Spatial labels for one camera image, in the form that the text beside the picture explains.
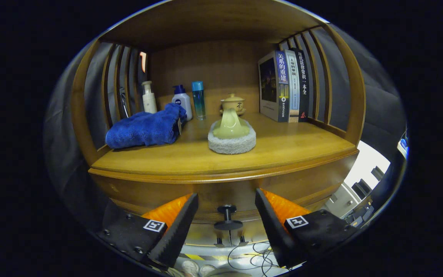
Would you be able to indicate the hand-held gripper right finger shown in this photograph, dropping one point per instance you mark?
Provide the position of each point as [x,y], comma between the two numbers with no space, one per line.
[273,227]

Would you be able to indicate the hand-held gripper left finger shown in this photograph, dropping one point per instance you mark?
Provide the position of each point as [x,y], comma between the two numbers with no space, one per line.
[179,231]

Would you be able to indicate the wooden drawer with black knob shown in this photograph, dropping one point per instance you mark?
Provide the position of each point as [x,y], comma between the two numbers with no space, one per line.
[229,192]

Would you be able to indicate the wooden countertop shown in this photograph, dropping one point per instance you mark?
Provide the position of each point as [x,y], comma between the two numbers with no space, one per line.
[290,146]

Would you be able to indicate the white box cabinet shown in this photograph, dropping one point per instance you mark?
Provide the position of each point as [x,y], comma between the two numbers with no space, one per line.
[363,161]

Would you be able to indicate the wooden cabinet with slatted sides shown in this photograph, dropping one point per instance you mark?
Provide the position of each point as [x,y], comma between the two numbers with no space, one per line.
[214,65]

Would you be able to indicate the person's grey shoe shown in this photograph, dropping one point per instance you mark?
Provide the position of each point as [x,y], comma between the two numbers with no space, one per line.
[205,270]
[190,267]

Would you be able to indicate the blue towel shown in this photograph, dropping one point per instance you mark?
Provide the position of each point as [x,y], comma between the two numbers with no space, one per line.
[144,129]

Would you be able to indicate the white bottle with blue cap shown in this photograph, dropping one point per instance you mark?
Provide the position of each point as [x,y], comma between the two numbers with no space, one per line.
[183,102]

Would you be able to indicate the clear blue bottle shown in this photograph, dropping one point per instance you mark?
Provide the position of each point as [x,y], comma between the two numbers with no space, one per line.
[199,102]

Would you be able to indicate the beige lidded tea cup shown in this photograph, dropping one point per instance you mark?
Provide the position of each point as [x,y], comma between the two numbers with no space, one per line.
[233,102]

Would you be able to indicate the white pump bottle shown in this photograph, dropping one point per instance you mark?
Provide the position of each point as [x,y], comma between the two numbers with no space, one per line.
[149,102]

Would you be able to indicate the book with blue spine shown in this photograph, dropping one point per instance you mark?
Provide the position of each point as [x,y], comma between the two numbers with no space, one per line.
[269,84]

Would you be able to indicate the book with pale spine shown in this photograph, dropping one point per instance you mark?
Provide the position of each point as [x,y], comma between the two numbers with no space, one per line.
[293,84]

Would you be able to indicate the book with black spine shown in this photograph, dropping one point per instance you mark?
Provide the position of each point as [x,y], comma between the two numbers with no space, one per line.
[303,84]

